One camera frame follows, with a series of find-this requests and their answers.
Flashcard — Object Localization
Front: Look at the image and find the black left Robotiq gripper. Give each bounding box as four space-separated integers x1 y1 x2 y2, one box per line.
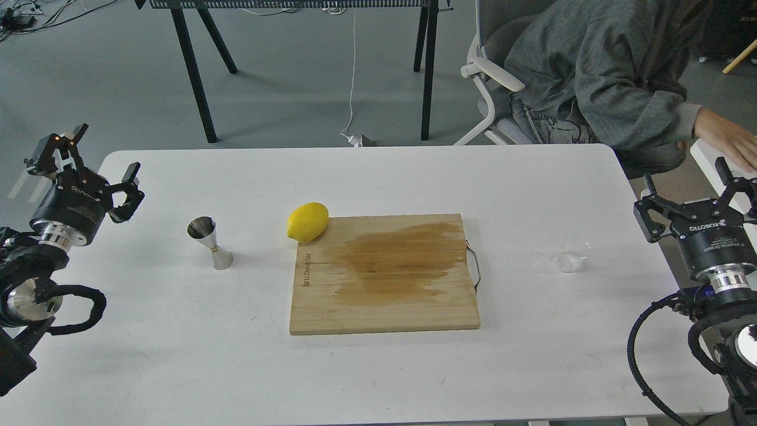
24 123 144 246

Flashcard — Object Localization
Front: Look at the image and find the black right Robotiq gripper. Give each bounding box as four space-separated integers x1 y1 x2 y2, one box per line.
633 156 757 280

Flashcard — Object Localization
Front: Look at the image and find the steel double jigger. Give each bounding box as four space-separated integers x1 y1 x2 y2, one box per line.
187 216 233 270

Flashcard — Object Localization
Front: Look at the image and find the small clear glass cup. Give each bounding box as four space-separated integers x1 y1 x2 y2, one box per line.
552 235 591 273

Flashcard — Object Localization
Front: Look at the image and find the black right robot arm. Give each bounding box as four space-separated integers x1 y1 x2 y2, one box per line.
627 157 756 425

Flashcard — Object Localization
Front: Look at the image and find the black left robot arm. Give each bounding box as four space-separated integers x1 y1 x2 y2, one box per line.
1 124 144 395

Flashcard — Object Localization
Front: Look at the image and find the person's bare hand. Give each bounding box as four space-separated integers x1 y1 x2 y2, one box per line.
693 107 756 172

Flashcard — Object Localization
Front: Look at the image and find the white side table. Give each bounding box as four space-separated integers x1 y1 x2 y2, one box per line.
690 137 757 199

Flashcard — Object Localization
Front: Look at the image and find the person in grey hoodie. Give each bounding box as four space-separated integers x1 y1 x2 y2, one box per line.
485 0 757 178

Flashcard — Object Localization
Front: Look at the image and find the yellow lemon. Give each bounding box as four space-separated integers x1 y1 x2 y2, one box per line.
286 202 329 243

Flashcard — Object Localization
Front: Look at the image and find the white office chair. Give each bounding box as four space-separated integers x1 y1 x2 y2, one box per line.
457 1 553 146

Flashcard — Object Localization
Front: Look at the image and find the wooden cutting board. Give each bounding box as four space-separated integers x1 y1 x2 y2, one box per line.
289 214 481 336

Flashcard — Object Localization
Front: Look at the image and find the black metal table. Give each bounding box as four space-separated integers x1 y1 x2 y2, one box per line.
134 0 455 144

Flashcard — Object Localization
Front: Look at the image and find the white cable with plug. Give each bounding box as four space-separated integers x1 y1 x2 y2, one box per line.
339 8 377 148

